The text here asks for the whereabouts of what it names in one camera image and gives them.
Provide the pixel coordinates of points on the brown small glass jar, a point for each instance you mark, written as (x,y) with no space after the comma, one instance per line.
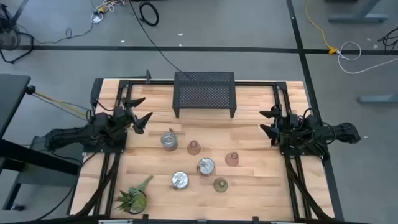
(232,159)

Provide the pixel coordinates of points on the white power adapter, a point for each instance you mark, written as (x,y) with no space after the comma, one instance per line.
(97,19)

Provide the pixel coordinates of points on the grey table leg base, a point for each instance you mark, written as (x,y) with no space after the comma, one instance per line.
(377,99)
(357,17)

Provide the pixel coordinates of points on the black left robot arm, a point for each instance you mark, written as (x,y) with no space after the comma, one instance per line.
(71,135)

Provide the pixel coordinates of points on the black metal mesh shelf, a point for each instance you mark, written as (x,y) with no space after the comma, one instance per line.
(203,90)

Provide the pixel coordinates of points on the black aluminium table frame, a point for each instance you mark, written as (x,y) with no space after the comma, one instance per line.
(255,83)

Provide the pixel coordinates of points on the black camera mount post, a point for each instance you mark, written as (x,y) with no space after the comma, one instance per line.
(148,76)

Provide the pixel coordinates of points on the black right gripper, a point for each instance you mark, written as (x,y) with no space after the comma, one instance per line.
(287,127)

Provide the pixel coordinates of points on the silver tin can orange label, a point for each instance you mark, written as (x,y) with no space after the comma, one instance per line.
(206,166)

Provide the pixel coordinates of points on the green potted succulent plant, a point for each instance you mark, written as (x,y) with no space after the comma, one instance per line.
(134,199)

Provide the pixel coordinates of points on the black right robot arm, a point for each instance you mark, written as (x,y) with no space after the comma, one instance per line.
(339,132)

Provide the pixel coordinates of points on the black floor fan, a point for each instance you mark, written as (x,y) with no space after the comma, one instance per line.
(9,37)

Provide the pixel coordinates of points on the pink glass candle holder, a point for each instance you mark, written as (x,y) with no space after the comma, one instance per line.
(193,147)

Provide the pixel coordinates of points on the black desk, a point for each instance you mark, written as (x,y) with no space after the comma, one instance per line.
(12,93)

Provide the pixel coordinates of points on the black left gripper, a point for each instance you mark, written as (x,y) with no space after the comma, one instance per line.
(124,118)

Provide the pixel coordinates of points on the green glass candle holder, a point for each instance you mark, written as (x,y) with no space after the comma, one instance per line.
(220,184)

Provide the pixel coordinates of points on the grey metal bracket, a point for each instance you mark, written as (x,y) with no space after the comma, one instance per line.
(115,221)

